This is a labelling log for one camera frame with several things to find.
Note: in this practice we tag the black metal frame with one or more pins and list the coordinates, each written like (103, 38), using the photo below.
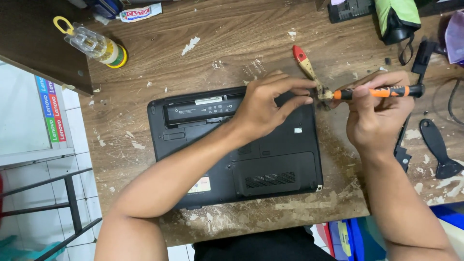
(72, 203)

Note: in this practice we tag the black plastic bracket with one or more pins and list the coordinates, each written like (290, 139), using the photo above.
(422, 58)

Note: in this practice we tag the black plastic scraper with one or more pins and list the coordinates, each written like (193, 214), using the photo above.
(437, 145)

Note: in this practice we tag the black laptop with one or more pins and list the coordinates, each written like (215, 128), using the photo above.
(275, 166)

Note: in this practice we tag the white glue tube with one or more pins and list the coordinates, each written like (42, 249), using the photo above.
(139, 13)

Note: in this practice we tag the black plastic trim strip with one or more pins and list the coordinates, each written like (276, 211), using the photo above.
(401, 152)

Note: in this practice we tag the person's left hand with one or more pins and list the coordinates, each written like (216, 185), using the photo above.
(259, 105)

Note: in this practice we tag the purple plastic bag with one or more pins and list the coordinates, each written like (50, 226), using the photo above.
(456, 40)

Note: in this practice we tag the dark brown wooden board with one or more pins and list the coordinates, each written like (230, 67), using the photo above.
(36, 43)

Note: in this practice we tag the black laptop battery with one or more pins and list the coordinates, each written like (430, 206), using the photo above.
(203, 110)

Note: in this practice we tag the orange black screwdriver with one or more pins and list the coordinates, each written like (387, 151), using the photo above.
(395, 91)

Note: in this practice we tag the blue object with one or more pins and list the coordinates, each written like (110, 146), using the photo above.
(105, 6)

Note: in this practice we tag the heap of blue containers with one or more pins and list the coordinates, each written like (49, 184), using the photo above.
(359, 239)

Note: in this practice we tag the black electronic device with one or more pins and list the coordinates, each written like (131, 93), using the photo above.
(350, 10)

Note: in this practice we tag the green black folded umbrella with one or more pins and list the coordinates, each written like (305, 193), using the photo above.
(397, 18)

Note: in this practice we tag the person's right hand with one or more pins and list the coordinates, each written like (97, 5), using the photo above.
(380, 123)

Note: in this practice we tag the teal plastic bag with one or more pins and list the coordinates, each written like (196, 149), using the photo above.
(21, 250)

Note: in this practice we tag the person's black trousers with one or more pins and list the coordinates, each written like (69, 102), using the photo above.
(261, 246)

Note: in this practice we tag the clear screwdriver bit bottle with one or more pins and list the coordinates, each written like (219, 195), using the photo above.
(94, 45)

